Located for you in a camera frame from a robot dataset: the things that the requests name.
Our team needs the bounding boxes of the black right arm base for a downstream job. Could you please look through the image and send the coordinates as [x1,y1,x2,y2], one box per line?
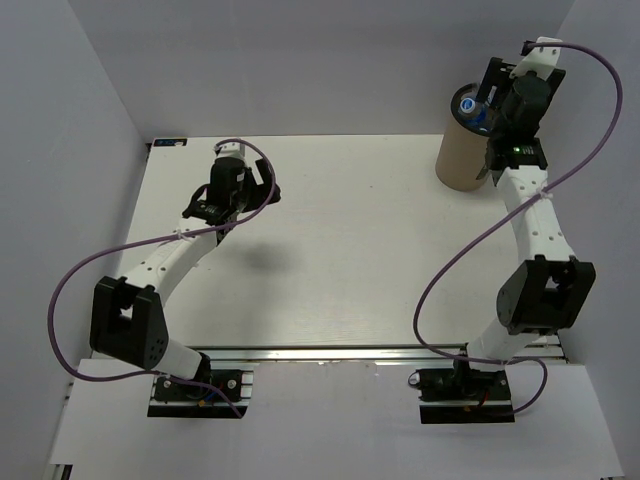
[407,357,515,425]

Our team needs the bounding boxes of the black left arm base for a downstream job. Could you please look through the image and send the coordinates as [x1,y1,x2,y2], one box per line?
[147,362,254,419]

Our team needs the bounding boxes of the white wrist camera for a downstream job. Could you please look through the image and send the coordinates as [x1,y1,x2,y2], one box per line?
[214,141,245,160]
[509,36,561,81]

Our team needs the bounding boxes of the blue-label bottle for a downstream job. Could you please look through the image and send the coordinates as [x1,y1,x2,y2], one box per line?
[458,96,490,132]

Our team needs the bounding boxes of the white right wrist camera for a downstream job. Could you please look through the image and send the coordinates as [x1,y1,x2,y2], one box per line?
[509,36,561,81]

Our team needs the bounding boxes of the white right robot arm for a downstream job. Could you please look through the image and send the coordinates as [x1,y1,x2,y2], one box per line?
[451,58,596,399]

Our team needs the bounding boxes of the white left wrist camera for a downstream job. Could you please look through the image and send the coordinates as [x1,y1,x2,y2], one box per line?
[214,141,245,160]

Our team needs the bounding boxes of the small blue table label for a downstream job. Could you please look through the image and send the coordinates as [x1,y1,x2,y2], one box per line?
[152,138,188,148]

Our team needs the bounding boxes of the brown cylindrical paper bin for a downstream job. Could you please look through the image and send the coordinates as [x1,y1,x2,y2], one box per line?
[435,83,489,192]

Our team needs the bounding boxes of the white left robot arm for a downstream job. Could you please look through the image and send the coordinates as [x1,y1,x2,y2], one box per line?
[89,154,280,399]

